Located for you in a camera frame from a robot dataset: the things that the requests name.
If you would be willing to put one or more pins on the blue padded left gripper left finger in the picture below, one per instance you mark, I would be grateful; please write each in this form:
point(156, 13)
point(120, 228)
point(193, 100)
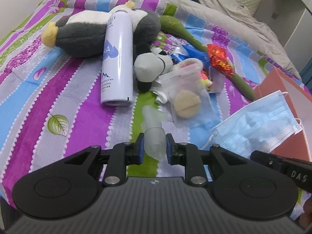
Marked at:
point(119, 157)

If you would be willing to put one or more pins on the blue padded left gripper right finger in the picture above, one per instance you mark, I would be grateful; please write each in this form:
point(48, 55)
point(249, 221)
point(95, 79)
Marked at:
point(191, 158)

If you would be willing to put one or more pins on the frosted translucent plastic piece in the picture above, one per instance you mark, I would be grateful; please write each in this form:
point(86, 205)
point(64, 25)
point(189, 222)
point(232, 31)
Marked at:
point(155, 144)

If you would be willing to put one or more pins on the light blue face mask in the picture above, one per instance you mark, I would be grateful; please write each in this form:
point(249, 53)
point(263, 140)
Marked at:
point(262, 125)

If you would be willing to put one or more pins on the powder puff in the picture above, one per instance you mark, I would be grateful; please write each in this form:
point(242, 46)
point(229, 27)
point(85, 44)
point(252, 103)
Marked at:
point(189, 99)

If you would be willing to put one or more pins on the white fluffy ring pouch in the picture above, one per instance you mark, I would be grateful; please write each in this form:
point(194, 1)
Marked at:
point(190, 64)

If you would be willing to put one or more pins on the small panda plush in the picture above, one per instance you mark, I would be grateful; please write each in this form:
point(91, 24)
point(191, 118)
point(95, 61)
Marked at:
point(149, 64)

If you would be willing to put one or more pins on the red foil wrapper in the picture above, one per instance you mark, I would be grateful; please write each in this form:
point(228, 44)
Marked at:
point(218, 60)

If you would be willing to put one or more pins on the person's hand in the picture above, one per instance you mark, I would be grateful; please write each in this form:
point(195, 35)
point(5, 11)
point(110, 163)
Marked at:
point(305, 219)

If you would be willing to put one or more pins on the colourful striped bed sheet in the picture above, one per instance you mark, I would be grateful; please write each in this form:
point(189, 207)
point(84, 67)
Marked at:
point(50, 102)

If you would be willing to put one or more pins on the white spray can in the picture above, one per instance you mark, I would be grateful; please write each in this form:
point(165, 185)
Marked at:
point(116, 88)

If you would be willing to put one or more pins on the grey white penguin plush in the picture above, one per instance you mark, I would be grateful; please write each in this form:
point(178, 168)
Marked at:
point(82, 35)

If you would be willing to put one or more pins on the green massage stick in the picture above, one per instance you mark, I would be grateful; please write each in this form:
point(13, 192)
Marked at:
point(174, 26)

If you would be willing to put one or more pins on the grey duvet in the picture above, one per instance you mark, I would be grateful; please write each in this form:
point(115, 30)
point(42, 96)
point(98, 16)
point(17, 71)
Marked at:
point(237, 20)

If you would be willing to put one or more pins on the grey wardrobe cabinet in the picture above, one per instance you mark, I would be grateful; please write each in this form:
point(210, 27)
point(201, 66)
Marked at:
point(290, 20)

